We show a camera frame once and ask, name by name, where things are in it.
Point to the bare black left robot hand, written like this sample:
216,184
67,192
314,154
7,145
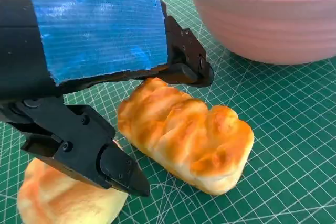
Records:
92,37

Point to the long toy bread loaf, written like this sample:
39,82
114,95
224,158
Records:
183,134

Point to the round toy bread bun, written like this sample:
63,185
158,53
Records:
65,203

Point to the pink bowl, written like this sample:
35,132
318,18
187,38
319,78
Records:
262,24

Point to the green cutting mat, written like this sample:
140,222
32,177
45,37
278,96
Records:
288,129

